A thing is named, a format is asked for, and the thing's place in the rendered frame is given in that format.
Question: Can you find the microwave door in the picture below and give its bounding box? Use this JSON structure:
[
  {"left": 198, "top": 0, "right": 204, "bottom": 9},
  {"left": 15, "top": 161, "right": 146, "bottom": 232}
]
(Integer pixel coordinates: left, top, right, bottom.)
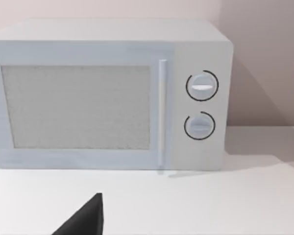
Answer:
[{"left": 0, "top": 40, "right": 174, "bottom": 171}]

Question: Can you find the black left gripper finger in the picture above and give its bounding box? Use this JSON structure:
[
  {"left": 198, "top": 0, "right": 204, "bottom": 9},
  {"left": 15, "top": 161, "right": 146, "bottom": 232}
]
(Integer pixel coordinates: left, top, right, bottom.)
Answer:
[{"left": 51, "top": 192, "right": 105, "bottom": 235}]

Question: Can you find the pale microwave door handle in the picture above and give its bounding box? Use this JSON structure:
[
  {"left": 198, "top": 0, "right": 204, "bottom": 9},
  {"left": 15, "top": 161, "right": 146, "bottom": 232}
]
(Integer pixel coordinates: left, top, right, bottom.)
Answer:
[{"left": 158, "top": 59, "right": 168, "bottom": 168}]

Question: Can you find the plain pale microwave knob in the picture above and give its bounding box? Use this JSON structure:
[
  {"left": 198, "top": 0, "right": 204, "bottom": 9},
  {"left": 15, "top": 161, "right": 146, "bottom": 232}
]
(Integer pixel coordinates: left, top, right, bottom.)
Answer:
[{"left": 186, "top": 116, "right": 214, "bottom": 139}]

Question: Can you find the pale microwave oven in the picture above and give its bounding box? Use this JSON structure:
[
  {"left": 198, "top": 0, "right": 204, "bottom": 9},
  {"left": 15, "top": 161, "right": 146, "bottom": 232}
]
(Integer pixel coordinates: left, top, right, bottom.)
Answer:
[{"left": 0, "top": 19, "right": 235, "bottom": 172}]

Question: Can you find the microwave knob with white bar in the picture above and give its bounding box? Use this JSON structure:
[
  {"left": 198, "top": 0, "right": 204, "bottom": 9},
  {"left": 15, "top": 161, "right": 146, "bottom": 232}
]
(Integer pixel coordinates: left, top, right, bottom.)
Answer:
[{"left": 187, "top": 74, "right": 217, "bottom": 99}]

